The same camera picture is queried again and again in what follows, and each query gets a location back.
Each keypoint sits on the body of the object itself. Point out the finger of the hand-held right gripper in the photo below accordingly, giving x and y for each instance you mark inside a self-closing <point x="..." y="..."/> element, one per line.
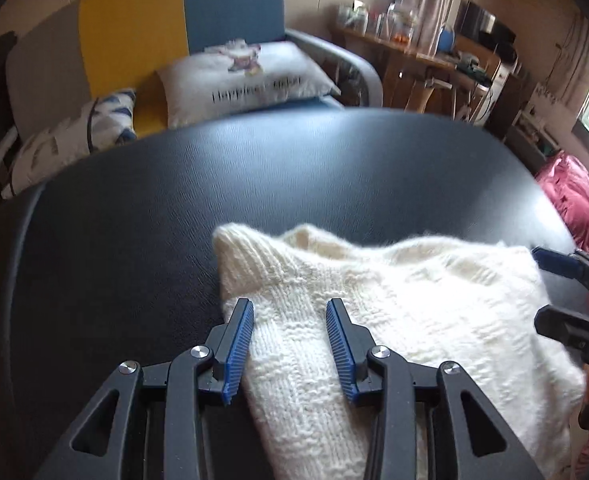
<point x="564" y="327"/>
<point x="554" y="262"/>

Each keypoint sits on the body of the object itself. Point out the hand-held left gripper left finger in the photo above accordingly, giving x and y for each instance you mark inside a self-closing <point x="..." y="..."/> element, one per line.
<point x="237" y="355"/>

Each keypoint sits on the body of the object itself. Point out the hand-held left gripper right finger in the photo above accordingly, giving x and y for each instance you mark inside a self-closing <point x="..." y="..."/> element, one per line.
<point x="342" y="355"/>

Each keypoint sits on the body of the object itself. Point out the white knit sweater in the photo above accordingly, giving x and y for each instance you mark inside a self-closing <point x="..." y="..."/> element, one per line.
<point x="399" y="320"/>

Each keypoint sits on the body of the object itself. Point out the pink cloth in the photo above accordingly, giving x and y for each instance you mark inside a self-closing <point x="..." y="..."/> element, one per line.
<point x="581" y="200"/>

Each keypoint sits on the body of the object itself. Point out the white cabinet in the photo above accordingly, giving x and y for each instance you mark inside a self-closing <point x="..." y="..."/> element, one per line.
<point x="534" y="130"/>

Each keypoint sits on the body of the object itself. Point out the wooden side desk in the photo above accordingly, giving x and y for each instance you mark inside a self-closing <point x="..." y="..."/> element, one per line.
<point x="424" y="65"/>

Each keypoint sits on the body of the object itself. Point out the black monitor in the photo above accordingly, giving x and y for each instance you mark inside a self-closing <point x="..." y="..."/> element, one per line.
<point x="484" y="25"/>

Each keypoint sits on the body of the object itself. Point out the blue container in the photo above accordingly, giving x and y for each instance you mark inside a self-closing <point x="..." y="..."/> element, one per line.
<point x="446" y="39"/>

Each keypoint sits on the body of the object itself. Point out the white triangle pattern pillow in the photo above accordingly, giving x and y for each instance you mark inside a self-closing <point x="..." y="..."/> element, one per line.
<point x="74" y="140"/>

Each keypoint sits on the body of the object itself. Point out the grey deer print pillow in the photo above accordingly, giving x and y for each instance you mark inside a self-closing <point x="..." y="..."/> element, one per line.
<point x="244" y="80"/>

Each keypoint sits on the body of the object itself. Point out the beige curtain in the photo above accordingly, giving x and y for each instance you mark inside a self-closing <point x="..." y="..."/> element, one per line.
<point x="429" y="0"/>

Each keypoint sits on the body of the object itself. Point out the row of glass jars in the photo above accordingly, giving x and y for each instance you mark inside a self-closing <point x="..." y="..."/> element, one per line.
<point x="374" y="20"/>

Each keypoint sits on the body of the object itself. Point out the grey yellow blue sofa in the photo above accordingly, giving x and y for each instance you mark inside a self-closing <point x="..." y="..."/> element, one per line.
<point x="174" y="35"/>

